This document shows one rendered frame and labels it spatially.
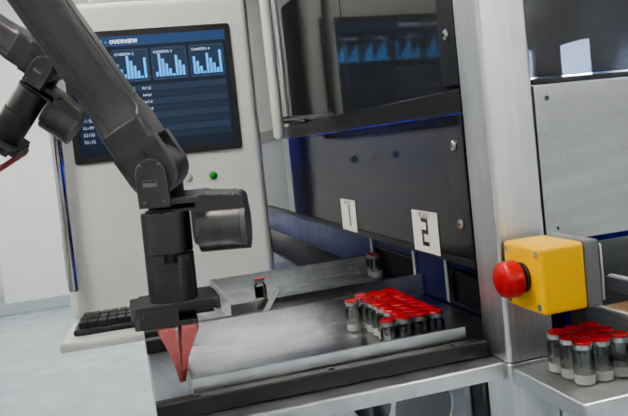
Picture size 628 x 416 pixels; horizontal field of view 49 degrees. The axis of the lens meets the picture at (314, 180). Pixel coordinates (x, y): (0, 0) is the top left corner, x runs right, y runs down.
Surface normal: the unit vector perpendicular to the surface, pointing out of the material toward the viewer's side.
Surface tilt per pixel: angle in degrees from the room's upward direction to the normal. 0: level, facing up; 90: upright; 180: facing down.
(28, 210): 90
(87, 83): 98
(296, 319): 90
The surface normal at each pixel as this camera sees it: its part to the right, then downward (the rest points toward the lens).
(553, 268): 0.27, 0.02
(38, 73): 0.02, 0.21
